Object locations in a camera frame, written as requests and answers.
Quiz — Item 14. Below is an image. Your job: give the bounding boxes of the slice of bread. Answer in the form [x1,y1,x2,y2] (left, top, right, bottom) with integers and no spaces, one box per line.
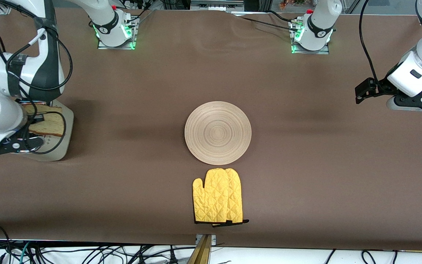
[24,104,66,137]

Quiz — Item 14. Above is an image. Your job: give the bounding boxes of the round wooden plate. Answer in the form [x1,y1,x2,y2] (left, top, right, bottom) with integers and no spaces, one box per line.
[184,101,252,166]

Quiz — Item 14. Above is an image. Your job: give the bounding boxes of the cream two-slot toaster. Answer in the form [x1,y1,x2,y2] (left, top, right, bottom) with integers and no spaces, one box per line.
[13,101,75,162]

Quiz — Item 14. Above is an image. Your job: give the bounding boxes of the orange background object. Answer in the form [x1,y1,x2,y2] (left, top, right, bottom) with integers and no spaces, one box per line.
[279,0,308,11]

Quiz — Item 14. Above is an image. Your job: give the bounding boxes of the yellow quilted oven mitt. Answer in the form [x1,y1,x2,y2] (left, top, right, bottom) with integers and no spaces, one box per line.
[192,168,230,224]
[213,168,250,227]

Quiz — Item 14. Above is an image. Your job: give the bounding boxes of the brass coloured bar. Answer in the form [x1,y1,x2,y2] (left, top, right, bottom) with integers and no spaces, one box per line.
[187,235,212,264]

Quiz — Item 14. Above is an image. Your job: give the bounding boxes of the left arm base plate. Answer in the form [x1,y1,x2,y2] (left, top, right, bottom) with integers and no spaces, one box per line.
[291,20,330,55]

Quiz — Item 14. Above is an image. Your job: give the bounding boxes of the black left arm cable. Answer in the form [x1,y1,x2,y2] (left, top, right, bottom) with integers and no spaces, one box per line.
[359,0,382,87]

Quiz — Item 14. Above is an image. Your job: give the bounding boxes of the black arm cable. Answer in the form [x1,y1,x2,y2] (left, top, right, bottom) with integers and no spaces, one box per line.
[0,0,73,154]
[359,0,382,87]

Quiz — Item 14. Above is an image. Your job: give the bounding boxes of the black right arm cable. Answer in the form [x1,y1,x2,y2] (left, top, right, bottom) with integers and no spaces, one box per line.
[0,0,73,154]

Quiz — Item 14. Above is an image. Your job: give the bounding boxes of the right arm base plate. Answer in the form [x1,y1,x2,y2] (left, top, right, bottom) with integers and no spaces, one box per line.
[97,16,137,50]

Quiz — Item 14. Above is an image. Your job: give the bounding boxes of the black cable on table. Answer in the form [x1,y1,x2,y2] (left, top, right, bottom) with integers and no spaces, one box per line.
[233,15,297,32]

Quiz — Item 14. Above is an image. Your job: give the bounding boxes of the teal floor cable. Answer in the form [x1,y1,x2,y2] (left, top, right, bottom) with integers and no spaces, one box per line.
[19,241,31,264]

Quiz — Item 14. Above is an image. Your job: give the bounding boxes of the tangled black floor cables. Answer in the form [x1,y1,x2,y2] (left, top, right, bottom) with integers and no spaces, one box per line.
[28,244,197,264]

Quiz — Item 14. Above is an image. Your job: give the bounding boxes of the aluminium frame profile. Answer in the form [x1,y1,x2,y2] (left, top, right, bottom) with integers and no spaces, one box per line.
[190,0,244,11]

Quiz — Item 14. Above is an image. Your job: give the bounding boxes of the small metal table bracket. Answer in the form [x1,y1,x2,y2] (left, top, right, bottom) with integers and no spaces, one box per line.
[196,234,217,245]

